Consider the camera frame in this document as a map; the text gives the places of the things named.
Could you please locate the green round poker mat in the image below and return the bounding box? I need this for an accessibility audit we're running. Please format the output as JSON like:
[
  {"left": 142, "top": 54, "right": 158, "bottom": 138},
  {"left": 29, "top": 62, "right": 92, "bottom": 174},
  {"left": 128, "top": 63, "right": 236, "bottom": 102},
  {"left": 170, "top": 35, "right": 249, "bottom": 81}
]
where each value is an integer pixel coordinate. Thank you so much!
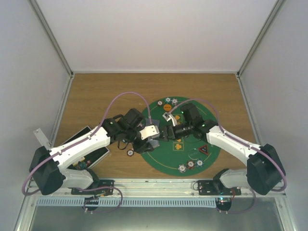
[{"left": 141, "top": 96, "right": 221, "bottom": 177}]

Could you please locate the black aluminium poker case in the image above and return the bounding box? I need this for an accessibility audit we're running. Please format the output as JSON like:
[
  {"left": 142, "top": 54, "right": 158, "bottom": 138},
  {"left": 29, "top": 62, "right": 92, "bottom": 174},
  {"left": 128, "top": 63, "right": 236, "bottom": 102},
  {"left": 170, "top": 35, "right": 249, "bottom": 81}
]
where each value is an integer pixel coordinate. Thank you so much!
[{"left": 61, "top": 126, "right": 110, "bottom": 170}]

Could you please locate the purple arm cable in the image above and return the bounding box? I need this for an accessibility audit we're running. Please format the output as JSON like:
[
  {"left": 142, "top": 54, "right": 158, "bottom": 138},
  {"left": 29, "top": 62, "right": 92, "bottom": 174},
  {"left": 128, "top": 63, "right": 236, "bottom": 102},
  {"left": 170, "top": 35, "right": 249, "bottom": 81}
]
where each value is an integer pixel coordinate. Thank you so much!
[
  {"left": 168, "top": 98, "right": 288, "bottom": 192},
  {"left": 21, "top": 92, "right": 154, "bottom": 195}
]

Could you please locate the red black triangle all-in marker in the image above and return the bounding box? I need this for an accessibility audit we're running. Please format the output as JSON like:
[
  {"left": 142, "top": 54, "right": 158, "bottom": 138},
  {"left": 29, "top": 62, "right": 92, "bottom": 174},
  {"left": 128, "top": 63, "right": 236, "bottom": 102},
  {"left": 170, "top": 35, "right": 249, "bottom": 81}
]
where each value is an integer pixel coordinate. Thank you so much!
[{"left": 198, "top": 145, "right": 208, "bottom": 155}]

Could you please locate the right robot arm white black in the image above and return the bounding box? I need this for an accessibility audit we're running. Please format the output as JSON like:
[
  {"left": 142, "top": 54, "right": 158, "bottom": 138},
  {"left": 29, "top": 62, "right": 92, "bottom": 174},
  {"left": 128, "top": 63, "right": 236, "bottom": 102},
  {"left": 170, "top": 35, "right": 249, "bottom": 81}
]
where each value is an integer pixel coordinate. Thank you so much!
[{"left": 160, "top": 102, "right": 287, "bottom": 195}]

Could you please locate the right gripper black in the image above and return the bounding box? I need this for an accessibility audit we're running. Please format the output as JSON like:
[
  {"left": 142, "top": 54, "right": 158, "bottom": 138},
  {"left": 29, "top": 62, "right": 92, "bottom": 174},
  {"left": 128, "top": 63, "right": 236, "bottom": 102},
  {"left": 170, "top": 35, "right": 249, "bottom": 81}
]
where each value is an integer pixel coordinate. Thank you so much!
[{"left": 154, "top": 122, "right": 193, "bottom": 142}]

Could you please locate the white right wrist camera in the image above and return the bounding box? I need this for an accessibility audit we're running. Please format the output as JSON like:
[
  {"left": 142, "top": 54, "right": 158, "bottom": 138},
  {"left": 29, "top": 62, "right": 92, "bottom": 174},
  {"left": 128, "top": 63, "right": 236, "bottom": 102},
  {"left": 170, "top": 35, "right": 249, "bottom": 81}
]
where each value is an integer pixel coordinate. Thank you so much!
[{"left": 163, "top": 112, "right": 177, "bottom": 127}]

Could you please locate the red black chip stack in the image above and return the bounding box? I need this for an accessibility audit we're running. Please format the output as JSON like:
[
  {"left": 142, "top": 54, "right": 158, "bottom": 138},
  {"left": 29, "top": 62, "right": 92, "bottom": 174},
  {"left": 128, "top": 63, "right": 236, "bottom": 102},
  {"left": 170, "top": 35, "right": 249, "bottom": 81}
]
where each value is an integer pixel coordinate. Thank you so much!
[{"left": 127, "top": 149, "right": 134, "bottom": 156}]

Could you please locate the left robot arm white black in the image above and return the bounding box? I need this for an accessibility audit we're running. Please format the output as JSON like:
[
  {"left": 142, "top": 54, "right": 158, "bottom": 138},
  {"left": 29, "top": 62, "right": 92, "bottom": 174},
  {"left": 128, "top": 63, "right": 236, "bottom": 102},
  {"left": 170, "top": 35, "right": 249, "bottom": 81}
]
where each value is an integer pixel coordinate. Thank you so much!
[{"left": 29, "top": 108, "right": 159, "bottom": 195}]

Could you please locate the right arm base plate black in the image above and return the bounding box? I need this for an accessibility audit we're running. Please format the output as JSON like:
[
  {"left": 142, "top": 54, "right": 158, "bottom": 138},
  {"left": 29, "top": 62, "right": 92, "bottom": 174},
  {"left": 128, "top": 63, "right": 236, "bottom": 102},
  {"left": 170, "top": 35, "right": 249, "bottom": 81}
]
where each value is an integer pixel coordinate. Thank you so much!
[{"left": 192, "top": 180, "right": 242, "bottom": 196}]

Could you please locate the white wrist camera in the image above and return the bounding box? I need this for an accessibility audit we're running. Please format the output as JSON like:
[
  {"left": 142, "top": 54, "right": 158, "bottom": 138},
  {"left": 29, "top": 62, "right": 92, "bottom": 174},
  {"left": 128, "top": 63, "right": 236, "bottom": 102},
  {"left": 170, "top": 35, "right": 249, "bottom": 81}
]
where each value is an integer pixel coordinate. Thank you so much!
[
  {"left": 163, "top": 112, "right": 177, "bottom": 127},
  {"left": 139, "top": 125, "right": 160, "bottom": 140}
]

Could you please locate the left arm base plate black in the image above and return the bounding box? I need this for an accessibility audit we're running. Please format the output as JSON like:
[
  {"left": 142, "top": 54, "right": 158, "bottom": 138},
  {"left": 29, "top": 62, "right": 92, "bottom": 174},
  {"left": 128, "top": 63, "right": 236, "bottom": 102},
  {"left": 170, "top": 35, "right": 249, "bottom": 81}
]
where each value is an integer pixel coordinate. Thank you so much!
[{"left": 71, "top": 179, "right": 115, "bottom": 197}]

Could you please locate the clear acrylic dealer button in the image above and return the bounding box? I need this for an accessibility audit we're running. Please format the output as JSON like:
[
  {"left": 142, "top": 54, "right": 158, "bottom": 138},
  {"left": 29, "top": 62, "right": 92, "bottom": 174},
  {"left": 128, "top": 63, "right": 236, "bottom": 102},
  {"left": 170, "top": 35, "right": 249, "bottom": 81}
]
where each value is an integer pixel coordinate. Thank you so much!
[{"left": 188, "top": 149, "right": 200, "bottom": 160}]

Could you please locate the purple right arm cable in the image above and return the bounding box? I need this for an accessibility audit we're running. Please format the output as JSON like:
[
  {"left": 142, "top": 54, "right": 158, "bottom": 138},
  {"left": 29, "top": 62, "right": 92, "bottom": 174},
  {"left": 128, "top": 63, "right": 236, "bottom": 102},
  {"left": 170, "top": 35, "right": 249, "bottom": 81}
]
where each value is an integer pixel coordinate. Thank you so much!
[{"left": 168, "top": 98, "right": 288, "bottom": 192}]

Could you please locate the grey slotted cable duct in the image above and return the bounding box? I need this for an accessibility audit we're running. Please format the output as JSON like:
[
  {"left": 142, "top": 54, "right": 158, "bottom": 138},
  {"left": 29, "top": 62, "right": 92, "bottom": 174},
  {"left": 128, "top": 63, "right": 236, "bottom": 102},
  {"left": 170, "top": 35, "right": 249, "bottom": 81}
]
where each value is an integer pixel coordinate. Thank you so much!
[{"left": 36, "top": 197, "right": 216, "bottom": 208}]

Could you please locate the orange big blind button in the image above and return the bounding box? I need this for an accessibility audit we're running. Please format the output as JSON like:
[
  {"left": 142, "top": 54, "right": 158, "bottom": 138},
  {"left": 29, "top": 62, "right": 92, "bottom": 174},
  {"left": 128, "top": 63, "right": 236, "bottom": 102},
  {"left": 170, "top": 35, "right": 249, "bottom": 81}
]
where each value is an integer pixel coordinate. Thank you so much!
[{"left": 163, "top": 103, "right": 172, "bottom": 112}]

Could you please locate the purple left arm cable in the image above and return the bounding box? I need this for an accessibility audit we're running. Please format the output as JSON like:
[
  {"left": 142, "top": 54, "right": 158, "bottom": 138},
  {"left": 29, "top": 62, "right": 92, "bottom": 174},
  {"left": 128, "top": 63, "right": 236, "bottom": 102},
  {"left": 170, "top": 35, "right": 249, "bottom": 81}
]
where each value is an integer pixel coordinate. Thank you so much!
[{"left": 21, "top": 92, "right": 154, "bottom": 195}]

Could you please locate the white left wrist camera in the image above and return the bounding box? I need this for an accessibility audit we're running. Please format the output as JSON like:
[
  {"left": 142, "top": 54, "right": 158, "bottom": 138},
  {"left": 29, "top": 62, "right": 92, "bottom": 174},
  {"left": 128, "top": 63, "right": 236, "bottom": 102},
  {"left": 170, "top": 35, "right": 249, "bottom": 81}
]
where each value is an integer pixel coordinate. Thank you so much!
[{"left": 139, "top": 125, "right": 160, "bottom": 140}]

